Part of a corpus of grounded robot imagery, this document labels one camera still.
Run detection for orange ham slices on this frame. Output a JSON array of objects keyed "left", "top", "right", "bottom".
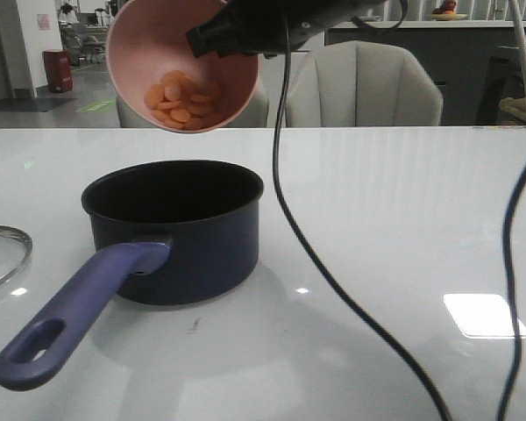
[{"left": 144, "top": 70, "right": 224, "bottom": 132}]

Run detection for red trash bin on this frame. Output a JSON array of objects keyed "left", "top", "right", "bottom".
[{"left": 42, "top": 50, "right": 73, "bottom": 93}]

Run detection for grey counter cabinet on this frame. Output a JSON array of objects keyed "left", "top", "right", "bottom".
[{"left": 325, "top": 21, "right": 517, "bottom": 125}]

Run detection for glass lid with blue knob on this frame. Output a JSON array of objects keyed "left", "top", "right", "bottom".
[{"left": 0, "top": 225, "right": 33, "bottom": 286}]

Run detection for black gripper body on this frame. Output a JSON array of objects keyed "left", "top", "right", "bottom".
[{"left": 186, "top": 0, "right": 379, "bottom": 57}]

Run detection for fruit plate on counter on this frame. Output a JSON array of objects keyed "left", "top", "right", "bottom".
[{"left": 430, "top": 0, "right": 468, "bottom": 21}]

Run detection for left beige chair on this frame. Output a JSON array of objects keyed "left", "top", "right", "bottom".
[{"left": 116, "top": 83, "right": 269, "bottom": 128}]

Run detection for black cable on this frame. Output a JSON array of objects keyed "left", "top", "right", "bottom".
[{"left": 271, "top": 0, "right": 453, "bottom": 421}]

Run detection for pink bowl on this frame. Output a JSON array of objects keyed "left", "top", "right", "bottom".
[{"left": 106, "top": 1, "right": 263, "bottom": 134}]

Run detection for right beige chair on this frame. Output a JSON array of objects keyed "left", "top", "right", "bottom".
[{"left": 286, "top": 40, "right": 444, "bottom": 128}]

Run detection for dark blue saucepan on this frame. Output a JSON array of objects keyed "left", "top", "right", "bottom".
[{"left": 0, "top": 160, "right": 264, "bottom": 391}]

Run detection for dark blue cable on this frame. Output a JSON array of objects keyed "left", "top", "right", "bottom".
[{"left": 494, "top": 139, "right": 526, "bottom": 421}]

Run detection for olive cushion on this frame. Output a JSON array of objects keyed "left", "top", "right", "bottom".
[{"left": 498, "top": 97, "right": 526, "bottom": 125}]

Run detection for beige chair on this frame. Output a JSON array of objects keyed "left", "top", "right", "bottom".
[
  {"left": 286, "top": 40, "right": 444, "bottom": 128},
  {"left": 116, "top": 83, "right": 269, "bottom": 128}
]

